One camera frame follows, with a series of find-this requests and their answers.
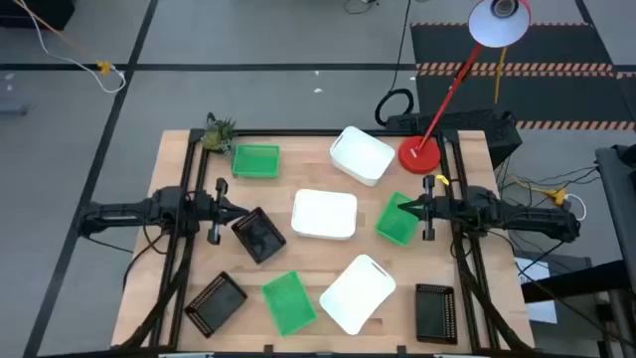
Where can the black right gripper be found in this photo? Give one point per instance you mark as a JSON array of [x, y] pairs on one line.
[[429, 209]]

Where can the black metal rig frame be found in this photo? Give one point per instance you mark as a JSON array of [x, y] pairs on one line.
[[298, 132]]

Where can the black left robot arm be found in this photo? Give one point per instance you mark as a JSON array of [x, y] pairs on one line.
[[124, 214]]

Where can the white plastic basket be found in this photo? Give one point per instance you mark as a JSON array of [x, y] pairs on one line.
[[362, 155], [357, 294], [324, 214]]

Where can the white sheet on floor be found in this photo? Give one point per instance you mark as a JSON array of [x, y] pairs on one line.
[[539, 298]]

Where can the dark grey side table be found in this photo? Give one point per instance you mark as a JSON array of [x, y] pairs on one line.
[[618, 199]]

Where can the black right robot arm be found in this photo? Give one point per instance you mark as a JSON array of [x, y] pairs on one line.
[[522, 219]]

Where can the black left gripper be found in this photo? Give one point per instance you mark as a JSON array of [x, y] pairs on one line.
[[218, 211]]

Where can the black cabinet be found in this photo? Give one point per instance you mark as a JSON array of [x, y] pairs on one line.
[[35, 12]]

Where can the yellow tag on gripper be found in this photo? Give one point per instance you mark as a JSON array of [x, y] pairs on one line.
[[442, 179]]

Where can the black slotted plastic basket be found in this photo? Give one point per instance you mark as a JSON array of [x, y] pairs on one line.
[[216, 304], [435, 314], [259, 236]]

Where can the yellow power plug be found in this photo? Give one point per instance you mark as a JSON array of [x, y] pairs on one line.
[[559, 196]]

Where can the green slotted plastic basket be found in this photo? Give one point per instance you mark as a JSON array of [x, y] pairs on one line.
[[392, 230], [289, 303], [256, 161]]

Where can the black hazard-striped floor mat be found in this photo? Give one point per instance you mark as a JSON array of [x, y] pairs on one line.
[[546, 99]]

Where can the red desk lamp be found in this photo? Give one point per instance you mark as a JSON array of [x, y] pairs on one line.
[[419, 155]]

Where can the yellow pole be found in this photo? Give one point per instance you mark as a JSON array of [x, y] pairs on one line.
[[499, 79]]

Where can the small pineapple plant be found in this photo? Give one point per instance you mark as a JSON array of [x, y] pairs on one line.
[[217, 135]]

